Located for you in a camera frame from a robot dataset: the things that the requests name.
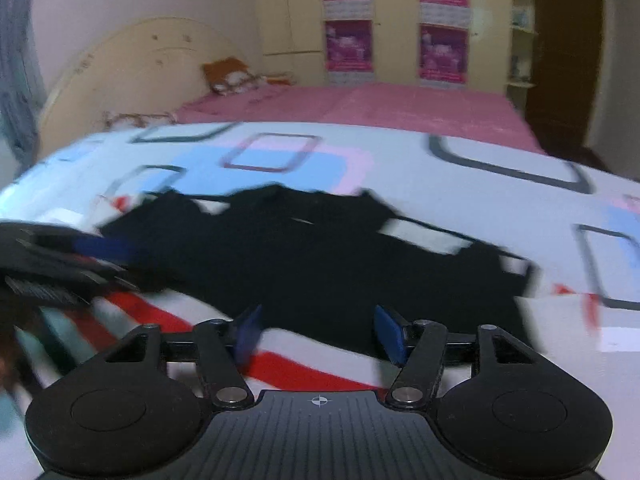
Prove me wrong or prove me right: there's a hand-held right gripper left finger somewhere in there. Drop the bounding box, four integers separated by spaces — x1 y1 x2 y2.
105 304 263 408

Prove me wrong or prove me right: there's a striped knit sweater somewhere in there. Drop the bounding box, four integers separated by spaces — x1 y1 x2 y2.
15 185 601 396

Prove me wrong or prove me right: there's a pink bed sheet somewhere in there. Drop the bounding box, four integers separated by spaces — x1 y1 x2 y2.
172 82 548 156

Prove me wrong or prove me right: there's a patterned flat pillow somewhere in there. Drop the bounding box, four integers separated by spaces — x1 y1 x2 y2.
102 110 178 129

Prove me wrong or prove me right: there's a brown wooden door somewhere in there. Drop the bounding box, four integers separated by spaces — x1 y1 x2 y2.
525 0 610 153

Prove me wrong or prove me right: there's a grey curtain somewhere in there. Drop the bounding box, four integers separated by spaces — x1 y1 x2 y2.
0 0 45 163

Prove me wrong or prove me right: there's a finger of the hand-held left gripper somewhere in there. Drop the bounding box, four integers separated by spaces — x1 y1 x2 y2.
75 263 143 295
72 236 135 265

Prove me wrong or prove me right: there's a cream open shelf unit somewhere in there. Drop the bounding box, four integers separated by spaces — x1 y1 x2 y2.
505 0 542 97

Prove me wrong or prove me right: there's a cream round headboard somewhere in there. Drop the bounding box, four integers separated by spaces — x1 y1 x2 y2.
37 17 261 156

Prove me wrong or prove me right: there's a printed blanket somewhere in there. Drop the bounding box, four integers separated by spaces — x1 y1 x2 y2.
0 120 640 480

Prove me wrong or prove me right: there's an orange and white pillow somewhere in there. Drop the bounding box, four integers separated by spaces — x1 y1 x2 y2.
202 57 293 96

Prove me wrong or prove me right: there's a cream wardrobe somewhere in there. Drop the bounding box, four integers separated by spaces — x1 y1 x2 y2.
252 0 540 93

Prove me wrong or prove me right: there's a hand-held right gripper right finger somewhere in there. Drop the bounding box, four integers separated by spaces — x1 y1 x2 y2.
374 305 538 407

